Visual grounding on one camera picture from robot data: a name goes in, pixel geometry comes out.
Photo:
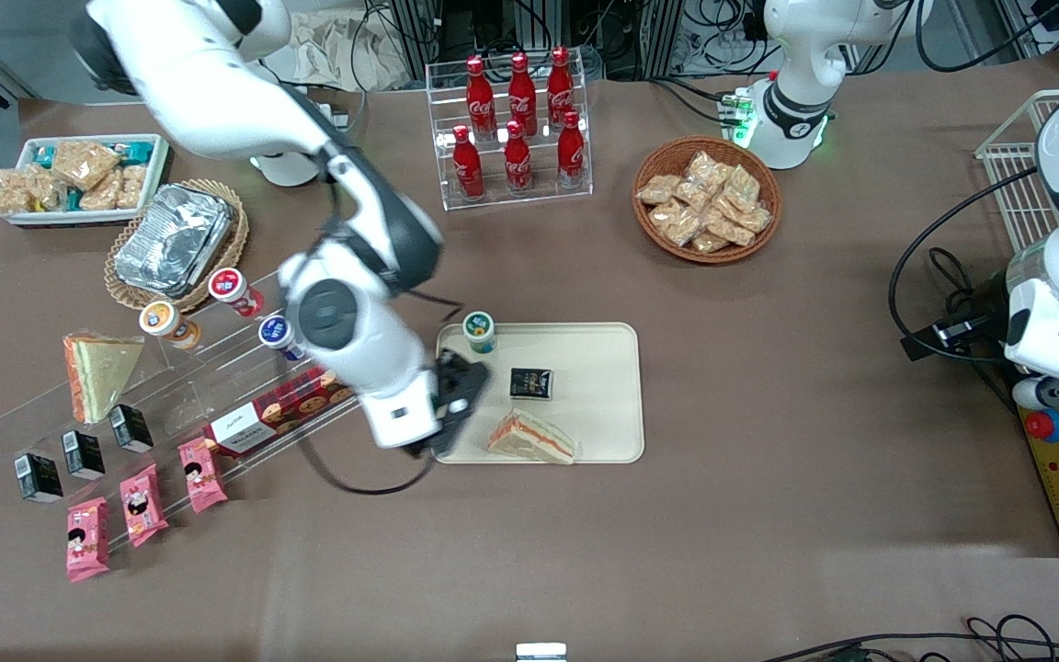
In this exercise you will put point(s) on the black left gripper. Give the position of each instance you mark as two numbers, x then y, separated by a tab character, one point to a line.
993	324

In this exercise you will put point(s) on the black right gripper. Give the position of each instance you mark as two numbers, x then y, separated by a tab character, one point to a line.
457	386

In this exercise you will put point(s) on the sandwich with lettuce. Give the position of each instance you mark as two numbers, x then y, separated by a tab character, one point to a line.
529	439
107	368

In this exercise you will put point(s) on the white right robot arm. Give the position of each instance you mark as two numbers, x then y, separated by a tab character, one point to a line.
217	83

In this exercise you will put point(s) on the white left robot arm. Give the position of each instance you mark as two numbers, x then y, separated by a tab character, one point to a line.
796	92

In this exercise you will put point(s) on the cream plastic tray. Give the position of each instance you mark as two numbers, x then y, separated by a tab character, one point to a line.
594	395

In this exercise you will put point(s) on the small black carton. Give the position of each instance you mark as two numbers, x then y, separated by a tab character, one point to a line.
85	455
530	383
132	428
39	478

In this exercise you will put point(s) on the green capped yogurt bottle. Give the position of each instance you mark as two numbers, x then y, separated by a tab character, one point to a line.
479	329

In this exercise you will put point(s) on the red emergency stop button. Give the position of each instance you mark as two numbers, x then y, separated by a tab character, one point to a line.
1044	425

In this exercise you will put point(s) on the blue capped yogurt bottle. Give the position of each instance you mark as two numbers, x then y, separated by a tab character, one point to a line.
277	333

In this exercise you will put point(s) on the red plaid cookie box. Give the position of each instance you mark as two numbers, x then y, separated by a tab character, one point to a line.
254	425

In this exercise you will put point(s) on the red cola bottle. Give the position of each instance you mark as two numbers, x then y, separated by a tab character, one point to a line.
560	87
468	170
571	152
480	101
521	92
518	164

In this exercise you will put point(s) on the clear acrylic stepped stand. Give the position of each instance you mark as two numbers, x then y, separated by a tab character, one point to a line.
217	368

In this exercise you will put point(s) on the clear packet of crackers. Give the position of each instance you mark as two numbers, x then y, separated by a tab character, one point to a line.
697	195
658	190
741	187
755	219
677	222
730	228
709	242
704	167

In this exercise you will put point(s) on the red capped yogurt bottle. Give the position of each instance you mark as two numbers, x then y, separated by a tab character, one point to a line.
231	287

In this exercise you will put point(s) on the pink snack packet girl print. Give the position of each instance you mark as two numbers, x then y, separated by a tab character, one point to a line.
86	542
203	476

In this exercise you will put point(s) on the clear acrylic bottle rack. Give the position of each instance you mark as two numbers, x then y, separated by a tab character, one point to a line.
438	138

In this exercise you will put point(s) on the orange capped yogurt bottle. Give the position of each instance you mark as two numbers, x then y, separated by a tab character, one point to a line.
162	320

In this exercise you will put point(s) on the round wicker basket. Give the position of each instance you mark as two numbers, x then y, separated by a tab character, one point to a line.
663	158

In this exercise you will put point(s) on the pink snack packet cow print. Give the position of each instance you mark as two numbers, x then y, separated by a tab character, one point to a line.
143	506

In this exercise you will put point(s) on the silver foil container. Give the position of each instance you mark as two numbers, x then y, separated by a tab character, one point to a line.
171	239

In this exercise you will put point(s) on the oval wicker basket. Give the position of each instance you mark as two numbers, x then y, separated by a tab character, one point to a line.
116	267

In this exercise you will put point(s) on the crumpled clear plastic sheet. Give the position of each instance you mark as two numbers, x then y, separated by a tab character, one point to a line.
336	51

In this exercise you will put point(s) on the white rectangular tub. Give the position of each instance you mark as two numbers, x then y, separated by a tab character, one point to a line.
162	170

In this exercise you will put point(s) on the peanut crisp packet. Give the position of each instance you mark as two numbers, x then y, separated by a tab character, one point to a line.
131	187
10	191
47	188
102	193
84	164

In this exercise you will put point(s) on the teal snack packet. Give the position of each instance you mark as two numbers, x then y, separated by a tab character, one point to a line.
136	150
42	156

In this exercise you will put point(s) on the aluminium frame rack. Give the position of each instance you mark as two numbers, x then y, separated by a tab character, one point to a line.
667	28

